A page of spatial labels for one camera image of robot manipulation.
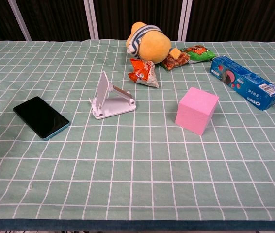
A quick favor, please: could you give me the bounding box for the black smartphone with blue edge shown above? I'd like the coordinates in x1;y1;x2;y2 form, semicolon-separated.
13;96;71;141

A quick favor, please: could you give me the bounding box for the white folding phone stand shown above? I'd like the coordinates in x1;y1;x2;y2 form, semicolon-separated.
89;70;137;120

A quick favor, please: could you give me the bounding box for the orange snack bag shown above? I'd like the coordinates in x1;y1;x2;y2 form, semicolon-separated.
128;58;160;89

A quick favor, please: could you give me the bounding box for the green checked tablecloth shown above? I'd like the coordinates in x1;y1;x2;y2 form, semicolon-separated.
0;39;275;231

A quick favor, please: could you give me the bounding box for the pink foam cube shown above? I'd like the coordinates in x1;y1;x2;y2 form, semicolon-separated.
175;87;220;135

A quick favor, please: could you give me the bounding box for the yellow plush toy striped scarf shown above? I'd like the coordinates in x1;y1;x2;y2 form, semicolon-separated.
126;21;181;65

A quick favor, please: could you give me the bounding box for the green snack bag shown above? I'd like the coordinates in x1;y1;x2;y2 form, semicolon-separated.
161;44;216;72

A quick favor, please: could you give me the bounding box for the blue Oreo cookie box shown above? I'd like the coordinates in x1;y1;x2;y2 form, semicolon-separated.
210;55;275;111

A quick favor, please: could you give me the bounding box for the dark pleated curtain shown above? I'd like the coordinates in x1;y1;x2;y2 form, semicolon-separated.
0;0;275;43

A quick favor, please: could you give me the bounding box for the white frame post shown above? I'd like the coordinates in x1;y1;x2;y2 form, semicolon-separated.
7;0;32;41
177;0;193;42
83;0;100;41

